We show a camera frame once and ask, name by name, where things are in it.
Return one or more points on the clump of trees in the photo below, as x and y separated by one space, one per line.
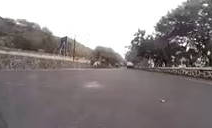
107 55

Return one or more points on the row of dark trees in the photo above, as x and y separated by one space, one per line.
184 36

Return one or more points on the low stone kerb wall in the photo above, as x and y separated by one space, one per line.
190 71

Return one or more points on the grey asphalt road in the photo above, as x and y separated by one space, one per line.
104 100

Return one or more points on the dark pole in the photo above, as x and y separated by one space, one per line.
74 50

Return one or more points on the small stone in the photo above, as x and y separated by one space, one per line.
162 100

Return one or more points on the white vehicle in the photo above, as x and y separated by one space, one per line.
130 64

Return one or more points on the bushy hillside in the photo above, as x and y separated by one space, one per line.
27 38

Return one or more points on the long stone retaining wall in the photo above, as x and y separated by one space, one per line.
27 60

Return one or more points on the dark billboard frame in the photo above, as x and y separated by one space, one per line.
63 45

